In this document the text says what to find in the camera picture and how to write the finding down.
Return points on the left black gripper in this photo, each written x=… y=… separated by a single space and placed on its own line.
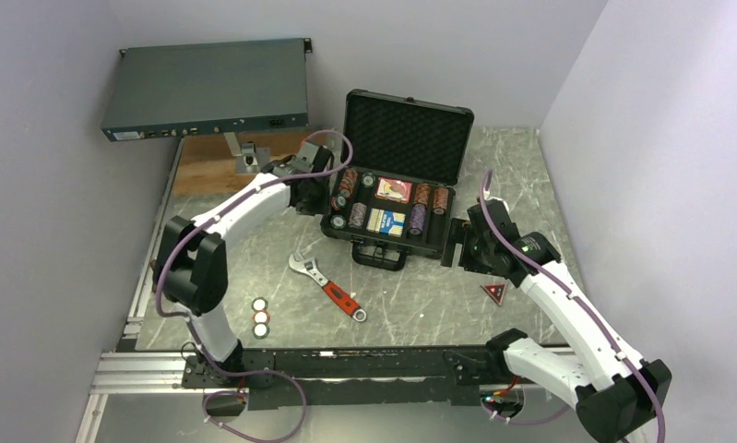
x=320 y=207

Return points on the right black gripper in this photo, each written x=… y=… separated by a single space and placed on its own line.
x=462 y=232

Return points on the green poker chip top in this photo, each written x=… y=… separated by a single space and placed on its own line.
x=337 y=222

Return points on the green poker chip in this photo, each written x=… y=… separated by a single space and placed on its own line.
x=259 y=304
x=261 y=330
x=337 y=222

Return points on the blue texas holdem card box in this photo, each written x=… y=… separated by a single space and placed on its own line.
x=386 y=222

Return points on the red playing card deck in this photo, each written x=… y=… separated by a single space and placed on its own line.
x=393 y=190

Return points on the black poker set case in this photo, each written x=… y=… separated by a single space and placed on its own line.
x=405 y=139

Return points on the green poker chip bottom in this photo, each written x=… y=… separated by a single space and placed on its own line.
x=261 y=330

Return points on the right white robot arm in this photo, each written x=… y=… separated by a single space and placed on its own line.
x=614 y=390

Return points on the brown chip stack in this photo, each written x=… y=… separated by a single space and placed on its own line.
x=440 y=201

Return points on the purple chip stack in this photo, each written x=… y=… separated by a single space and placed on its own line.
x=417 y=219

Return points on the orange black chip stack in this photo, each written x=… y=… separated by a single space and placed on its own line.
x=422 y=195

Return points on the green chip in case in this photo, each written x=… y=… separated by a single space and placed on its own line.
x=368 y=180

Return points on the triangular all in button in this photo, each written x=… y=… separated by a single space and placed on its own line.
x=496 y=292

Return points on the wooden board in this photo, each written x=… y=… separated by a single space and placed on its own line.
x=207 y=166

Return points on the red handled adjustable wrench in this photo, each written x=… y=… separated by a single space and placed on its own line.
x=308 y=266

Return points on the grey metal stand bracket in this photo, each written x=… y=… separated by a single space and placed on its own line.
x=249 y=158

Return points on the grey rack-mount network unit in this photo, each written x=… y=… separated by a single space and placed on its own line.
x=208 y=88

